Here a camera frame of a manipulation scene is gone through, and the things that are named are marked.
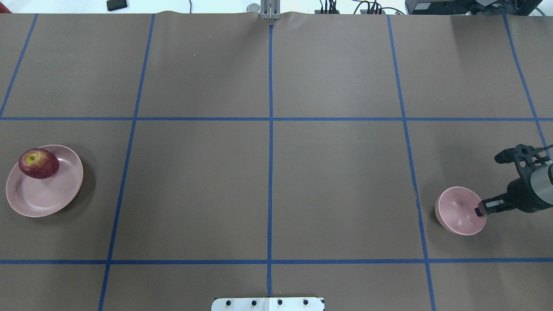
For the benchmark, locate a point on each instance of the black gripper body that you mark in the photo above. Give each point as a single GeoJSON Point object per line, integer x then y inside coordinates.
{"type": "Point", "coordinates": [522, 194]}

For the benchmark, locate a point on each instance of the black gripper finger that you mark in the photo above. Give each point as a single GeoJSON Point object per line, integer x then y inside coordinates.
{"type": "Point", "coordinates": [492, 205]}

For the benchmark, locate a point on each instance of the pink bowl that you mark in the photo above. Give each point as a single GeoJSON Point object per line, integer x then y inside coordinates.
{"type": "Point", "coordinates": [455, 211]}

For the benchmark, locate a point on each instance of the red apple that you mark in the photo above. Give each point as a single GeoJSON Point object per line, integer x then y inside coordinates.
{"type": "Point", "coordinates": [38, 163]}

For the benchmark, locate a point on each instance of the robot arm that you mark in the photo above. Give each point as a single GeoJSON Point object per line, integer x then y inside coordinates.
{"type": "Point", "coordinates": [541, 183]}

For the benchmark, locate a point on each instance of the pink plate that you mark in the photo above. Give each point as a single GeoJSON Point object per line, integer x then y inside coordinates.
{"type": "Point", "coordinates": [33, 197]}

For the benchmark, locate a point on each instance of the small black square device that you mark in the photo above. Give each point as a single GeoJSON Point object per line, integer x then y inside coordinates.
{"type": "Point", "coordinates": [113, 5]}

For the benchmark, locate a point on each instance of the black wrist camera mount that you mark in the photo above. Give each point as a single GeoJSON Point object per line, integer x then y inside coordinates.
{"type": "Point", "coordinates": [526, 159]}

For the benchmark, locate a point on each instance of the white pedestal column with base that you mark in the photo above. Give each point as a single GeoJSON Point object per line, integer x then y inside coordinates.
{"type": "Point", "coordinates": [269, 304]}

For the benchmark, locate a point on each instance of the aluminium frame post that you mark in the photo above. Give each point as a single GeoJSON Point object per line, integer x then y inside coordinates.
{"type": "Point", "coordinates": [270, 9]}

